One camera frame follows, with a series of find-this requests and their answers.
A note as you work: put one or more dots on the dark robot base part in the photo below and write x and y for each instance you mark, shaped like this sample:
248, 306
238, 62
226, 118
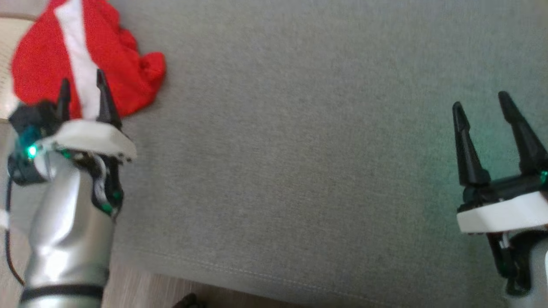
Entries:
188, 301

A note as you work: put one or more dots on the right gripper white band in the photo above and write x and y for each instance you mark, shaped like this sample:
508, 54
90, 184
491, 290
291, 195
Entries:
501, 214

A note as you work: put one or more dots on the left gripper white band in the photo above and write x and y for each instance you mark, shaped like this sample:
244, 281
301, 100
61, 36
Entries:
94, 139

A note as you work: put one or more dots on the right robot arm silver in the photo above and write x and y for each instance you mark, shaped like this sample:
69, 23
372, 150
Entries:
540, 278

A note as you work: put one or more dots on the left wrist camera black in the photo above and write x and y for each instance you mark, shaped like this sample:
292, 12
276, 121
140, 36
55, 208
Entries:
36, 117

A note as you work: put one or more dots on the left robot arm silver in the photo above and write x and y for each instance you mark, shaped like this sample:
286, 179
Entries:
68, 239

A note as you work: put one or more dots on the red and white jersey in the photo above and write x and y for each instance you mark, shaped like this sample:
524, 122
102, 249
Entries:
120, 64

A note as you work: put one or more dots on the large grey sofa seat cushion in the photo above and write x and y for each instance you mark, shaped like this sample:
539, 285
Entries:
299, 149

